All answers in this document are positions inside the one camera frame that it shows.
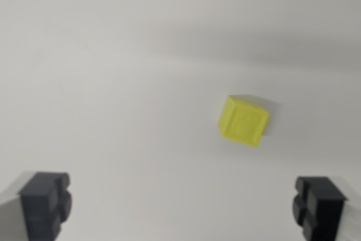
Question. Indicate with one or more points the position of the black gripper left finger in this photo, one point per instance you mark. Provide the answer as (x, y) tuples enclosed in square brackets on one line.
[(39, 207)]

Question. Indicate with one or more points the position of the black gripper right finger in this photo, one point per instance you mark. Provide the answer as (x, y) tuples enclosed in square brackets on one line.
[(321, 210)]

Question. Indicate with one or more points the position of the yellow cube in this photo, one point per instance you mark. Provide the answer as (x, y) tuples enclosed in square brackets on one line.
[(242, 121)]

